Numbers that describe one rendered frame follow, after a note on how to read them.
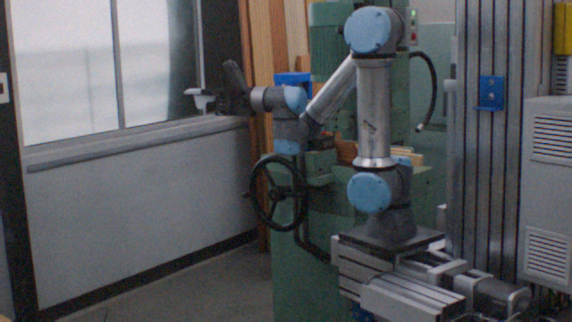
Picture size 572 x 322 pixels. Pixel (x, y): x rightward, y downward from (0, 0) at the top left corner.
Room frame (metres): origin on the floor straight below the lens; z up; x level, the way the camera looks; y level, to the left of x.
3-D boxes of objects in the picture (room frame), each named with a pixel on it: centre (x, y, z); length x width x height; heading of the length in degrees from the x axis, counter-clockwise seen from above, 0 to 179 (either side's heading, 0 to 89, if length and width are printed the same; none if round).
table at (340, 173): (2.54, -0.15, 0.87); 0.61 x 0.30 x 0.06; 48
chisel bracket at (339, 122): (2.66, -0.20, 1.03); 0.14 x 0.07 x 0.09; 138
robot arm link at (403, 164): (1.86, -0.29, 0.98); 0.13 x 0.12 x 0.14; 152
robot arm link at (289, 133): (1.89, -0.01, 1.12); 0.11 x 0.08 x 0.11; 152
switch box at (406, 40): (2.79, -0.51, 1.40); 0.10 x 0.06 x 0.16; 138
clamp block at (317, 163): (2.48, -0.09, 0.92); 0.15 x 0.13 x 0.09; 48
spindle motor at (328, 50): (2.65, -0.19, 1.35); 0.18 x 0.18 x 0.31
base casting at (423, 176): (2.74, -0.27, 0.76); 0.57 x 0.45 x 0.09; 138
